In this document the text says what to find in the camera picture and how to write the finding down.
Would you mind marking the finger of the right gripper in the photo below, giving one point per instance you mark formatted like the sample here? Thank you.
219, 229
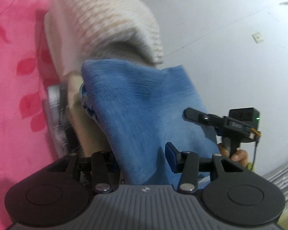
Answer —
200, 117

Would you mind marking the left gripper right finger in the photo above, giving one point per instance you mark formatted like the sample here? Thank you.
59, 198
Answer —
185, 163

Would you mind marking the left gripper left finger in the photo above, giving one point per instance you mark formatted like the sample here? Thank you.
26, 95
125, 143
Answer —
105, 172

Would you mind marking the blue denim jeans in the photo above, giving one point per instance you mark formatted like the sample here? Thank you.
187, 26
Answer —
140, 109

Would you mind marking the green fuzzy sleeve forearm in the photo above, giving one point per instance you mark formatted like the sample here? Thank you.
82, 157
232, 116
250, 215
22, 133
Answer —
250, 166

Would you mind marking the beige folded clothes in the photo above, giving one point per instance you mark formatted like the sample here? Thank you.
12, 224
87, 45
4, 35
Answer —
90, 136

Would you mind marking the person right hand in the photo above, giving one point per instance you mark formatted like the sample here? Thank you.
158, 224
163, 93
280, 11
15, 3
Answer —
240, 156

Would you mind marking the stack of papers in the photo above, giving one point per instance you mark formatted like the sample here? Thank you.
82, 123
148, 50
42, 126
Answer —
279, 177

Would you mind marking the patterned folded cloth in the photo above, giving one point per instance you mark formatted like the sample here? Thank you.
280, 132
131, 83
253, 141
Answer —
61, 130

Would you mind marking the pink floral bed blanket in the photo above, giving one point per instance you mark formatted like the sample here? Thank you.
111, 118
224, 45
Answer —
26, 70

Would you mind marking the light pink folded blanket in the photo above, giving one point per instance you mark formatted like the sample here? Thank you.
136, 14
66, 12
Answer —
63, 47

